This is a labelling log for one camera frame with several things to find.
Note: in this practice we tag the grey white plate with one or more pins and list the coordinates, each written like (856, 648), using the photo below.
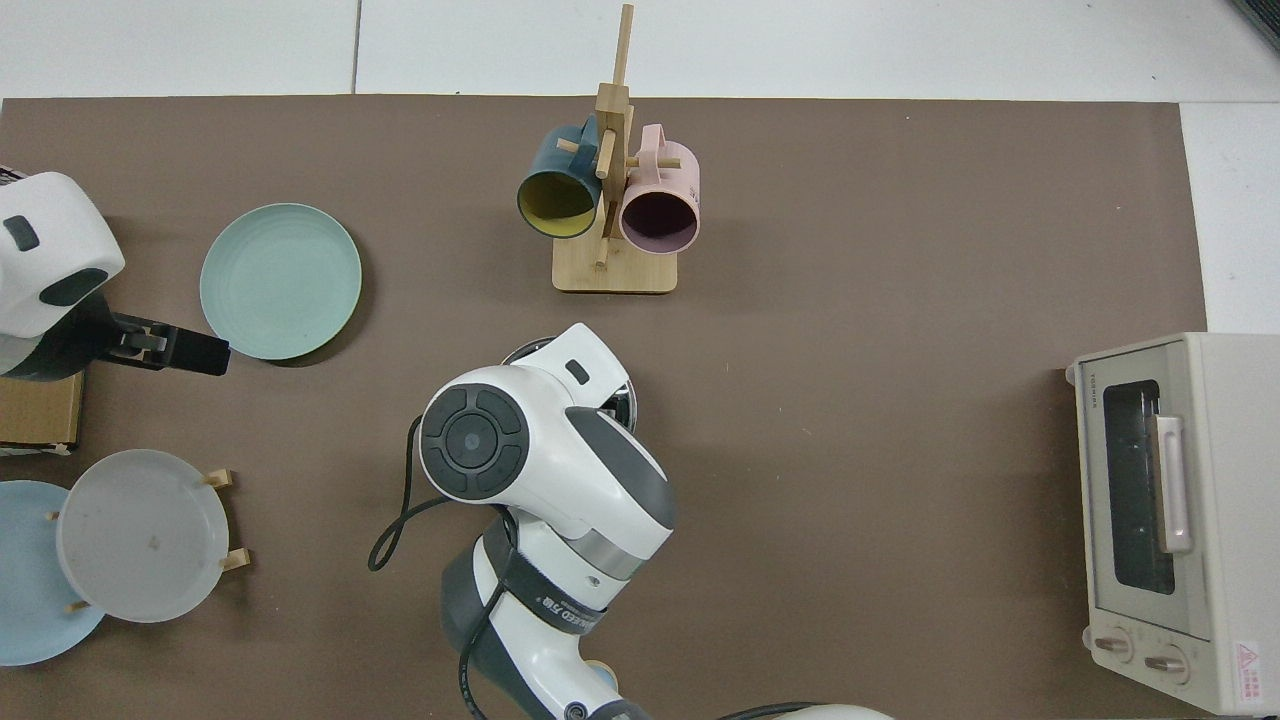
(140, 535)

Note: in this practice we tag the pale green plate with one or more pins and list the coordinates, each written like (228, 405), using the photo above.
(280, 280)

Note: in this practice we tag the black flat object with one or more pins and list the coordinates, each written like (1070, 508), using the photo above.
(1268, 15)

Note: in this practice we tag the glass lid with blue knob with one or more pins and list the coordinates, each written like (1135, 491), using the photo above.
(622, 400)

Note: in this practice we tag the wooden plate rack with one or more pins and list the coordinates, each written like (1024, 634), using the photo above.
(237, 559)

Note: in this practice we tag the dark teal mug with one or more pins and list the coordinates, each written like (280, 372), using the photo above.
(560, 205)

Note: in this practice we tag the pink mug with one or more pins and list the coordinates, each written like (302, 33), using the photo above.
(660, 220)

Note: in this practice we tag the small blue round thing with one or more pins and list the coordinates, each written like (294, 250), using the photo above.
(606, 676)

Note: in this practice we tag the pale toaster oven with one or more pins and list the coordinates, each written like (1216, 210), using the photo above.
(1230, 560)

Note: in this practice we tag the light blue plate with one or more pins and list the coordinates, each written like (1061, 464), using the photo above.
(30, 600)

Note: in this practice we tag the wooden cup stand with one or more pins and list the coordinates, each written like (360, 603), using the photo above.
(615, 270)

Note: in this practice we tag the brown table cloth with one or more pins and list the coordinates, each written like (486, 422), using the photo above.
(850, 500)

